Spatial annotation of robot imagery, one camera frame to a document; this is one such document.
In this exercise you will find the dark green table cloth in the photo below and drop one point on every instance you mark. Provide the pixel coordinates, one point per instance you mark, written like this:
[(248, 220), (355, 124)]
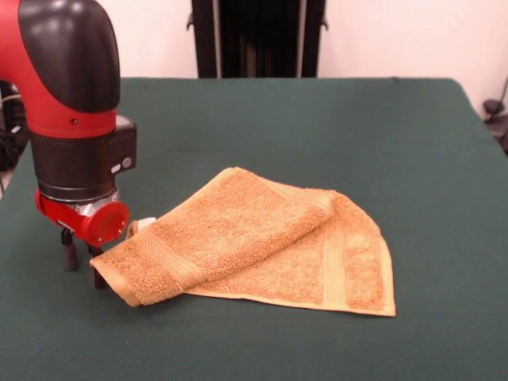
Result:
[(278, 345)]

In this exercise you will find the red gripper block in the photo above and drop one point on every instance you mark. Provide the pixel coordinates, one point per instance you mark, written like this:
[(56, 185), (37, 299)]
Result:
[(103, 224)]

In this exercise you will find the black robot pedestal stand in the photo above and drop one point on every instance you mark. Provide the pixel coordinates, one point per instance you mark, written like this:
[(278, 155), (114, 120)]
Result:
[(258, 39)]

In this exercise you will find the orange terry towel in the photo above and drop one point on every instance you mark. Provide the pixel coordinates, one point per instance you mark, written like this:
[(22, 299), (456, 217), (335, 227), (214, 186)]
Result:
[(246, 222)]

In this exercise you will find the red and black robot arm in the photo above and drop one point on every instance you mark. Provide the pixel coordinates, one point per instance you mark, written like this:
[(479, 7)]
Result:
[(59, 99)]

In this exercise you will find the small black power adapter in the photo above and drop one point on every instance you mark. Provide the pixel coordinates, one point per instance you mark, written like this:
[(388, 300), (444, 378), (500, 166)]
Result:
[(492, 107)]

